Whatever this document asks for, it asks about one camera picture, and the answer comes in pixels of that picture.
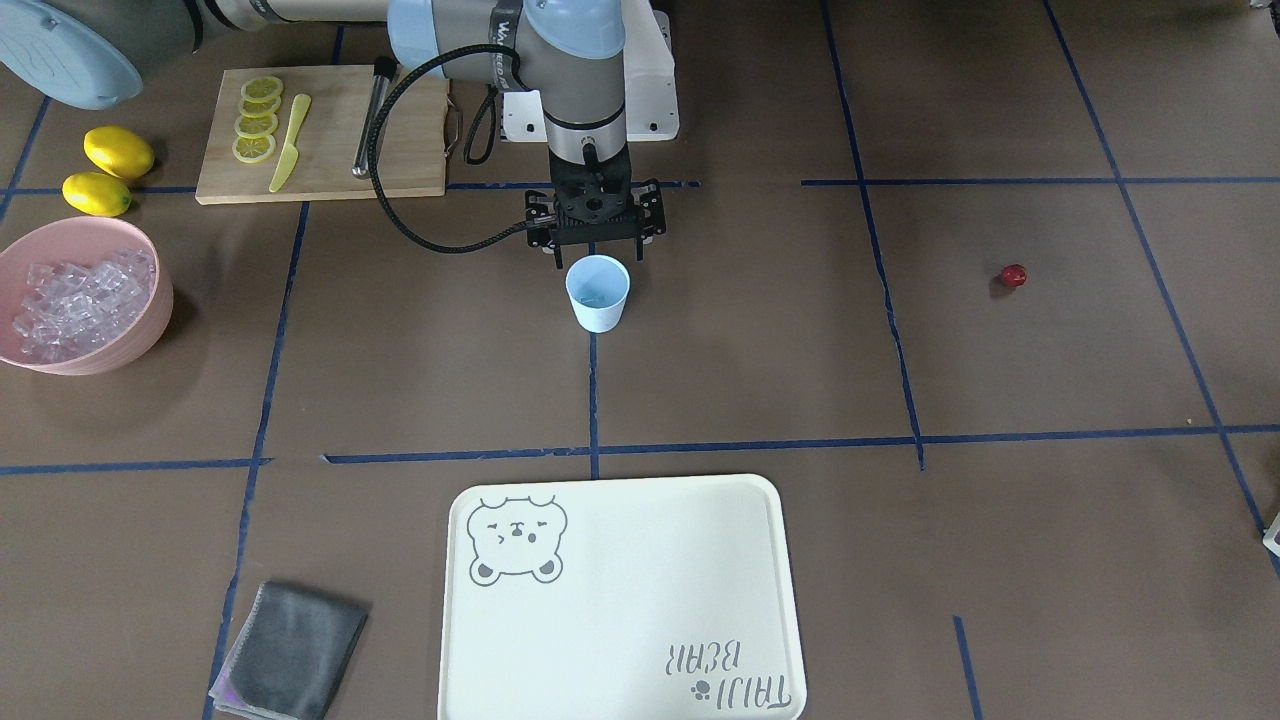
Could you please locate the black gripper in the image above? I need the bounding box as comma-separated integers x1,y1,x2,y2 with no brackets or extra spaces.
550,150,646,263

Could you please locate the red strawberry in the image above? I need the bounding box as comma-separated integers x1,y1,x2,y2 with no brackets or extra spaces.
998,264,1028,290

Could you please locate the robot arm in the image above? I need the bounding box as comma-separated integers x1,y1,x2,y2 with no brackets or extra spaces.
3,1,666,259

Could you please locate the light blue cup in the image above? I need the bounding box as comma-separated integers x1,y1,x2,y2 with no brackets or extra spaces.
564,254,631,334

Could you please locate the clear ice cubes pile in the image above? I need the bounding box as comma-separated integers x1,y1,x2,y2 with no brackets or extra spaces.
12,249,157,364

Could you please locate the cream bear tray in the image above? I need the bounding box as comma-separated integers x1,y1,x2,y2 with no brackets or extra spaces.
436,474,808,719

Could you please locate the yellow plastic knife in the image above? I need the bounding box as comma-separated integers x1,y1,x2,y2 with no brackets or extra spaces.
268,94,312,193

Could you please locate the wooden cutting board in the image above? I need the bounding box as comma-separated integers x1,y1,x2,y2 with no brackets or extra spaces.
195,65,451,206

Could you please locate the yellow lemon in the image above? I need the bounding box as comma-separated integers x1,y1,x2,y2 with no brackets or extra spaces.
82,126,156,181
61,170,133,217

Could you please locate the pink bowl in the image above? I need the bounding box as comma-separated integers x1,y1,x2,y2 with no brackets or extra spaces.
1,217,174,375

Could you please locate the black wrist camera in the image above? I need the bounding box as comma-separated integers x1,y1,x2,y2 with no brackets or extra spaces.
524,178,667,258

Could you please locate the white wire cup rack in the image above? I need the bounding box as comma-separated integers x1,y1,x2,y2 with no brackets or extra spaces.
1261,514,1280,557

